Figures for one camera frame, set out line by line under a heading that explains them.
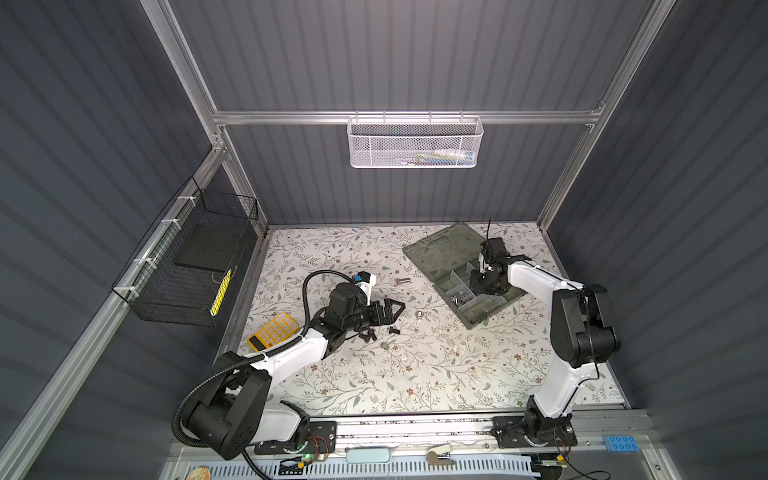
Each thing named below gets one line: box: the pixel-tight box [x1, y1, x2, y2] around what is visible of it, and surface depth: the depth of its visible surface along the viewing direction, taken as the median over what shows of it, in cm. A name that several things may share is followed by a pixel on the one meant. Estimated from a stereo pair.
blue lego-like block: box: [603, 436, 639, 453], surface depth 73 cm
